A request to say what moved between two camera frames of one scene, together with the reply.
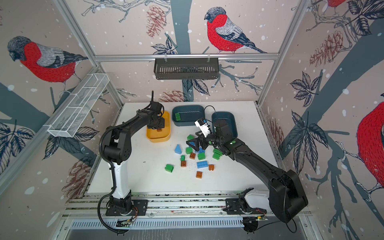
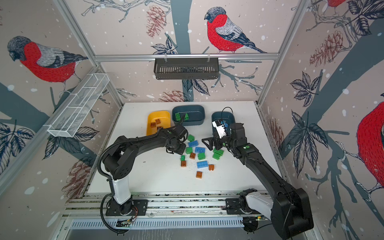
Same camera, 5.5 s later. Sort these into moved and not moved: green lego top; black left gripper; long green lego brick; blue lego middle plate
Moved: black left gripper
Not moved: blue lego middle plate; long green lego brick; green lego top
